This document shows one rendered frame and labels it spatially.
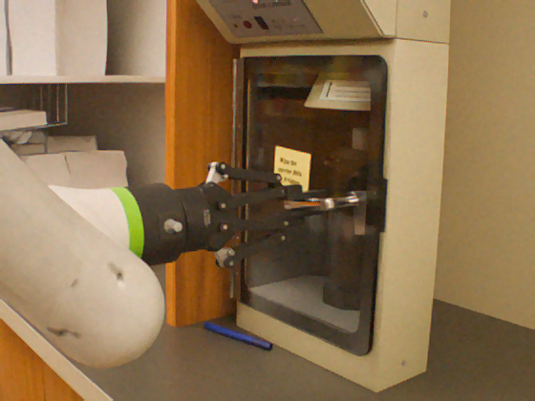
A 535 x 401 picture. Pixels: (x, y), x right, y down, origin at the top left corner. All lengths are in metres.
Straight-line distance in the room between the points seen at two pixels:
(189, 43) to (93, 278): 0.62
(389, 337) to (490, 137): 0.50
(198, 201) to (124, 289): 0.23
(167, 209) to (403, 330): 0.39
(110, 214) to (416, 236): 0.42
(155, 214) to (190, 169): 0.39
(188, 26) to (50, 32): 0.91
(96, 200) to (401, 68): 0.41
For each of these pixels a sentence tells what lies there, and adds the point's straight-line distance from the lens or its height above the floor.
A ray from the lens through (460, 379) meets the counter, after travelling 1.00.
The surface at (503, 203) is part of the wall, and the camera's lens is 1.26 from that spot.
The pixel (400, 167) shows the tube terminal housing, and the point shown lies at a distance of 0.86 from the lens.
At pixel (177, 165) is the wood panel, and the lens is 1.07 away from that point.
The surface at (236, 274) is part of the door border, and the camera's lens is 1.10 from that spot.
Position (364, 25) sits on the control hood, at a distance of 0.82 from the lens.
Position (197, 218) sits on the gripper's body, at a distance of 0.74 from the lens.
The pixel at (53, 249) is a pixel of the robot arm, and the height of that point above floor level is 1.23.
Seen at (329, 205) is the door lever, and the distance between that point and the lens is 0.83.
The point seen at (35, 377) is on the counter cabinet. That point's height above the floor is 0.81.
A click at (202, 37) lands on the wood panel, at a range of 1.09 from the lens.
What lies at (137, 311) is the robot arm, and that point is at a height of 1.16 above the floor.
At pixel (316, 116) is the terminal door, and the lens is 0.91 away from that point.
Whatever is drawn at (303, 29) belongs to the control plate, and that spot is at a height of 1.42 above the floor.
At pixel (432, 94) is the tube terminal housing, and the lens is 0.90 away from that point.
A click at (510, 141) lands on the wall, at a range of 1.24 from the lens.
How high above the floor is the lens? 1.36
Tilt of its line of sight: 10 degrees down
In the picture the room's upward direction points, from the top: 1 degrees clockwise
